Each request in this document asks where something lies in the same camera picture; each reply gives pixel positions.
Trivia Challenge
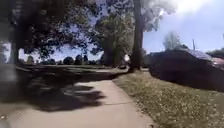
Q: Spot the tall tree with thick trunk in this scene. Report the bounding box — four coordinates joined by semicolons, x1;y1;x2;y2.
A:
128;0;178;72

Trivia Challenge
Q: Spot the row of distant trees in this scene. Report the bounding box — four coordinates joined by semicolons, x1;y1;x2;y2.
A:
18;54;104;66

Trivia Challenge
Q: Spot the pale concrete path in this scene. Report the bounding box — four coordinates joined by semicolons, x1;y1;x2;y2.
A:
0;68;155;128

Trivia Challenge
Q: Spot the grass lawn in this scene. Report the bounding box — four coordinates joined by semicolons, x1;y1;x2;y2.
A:
13;63;118;101

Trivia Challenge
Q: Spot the distant pale tree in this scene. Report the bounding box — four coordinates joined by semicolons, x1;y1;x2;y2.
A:
162;31;182;52

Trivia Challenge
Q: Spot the dry grass verge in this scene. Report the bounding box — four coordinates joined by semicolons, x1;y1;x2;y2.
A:
112;69;224;128

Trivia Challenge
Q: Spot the dark parked car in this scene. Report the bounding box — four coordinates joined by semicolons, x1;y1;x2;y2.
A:
147;48;224;93

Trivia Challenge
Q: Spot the pole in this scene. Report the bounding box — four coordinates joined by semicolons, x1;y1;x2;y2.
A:
191;38;197;51

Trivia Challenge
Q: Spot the dark shady tree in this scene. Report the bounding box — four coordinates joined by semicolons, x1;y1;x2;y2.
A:
0;0;101;66

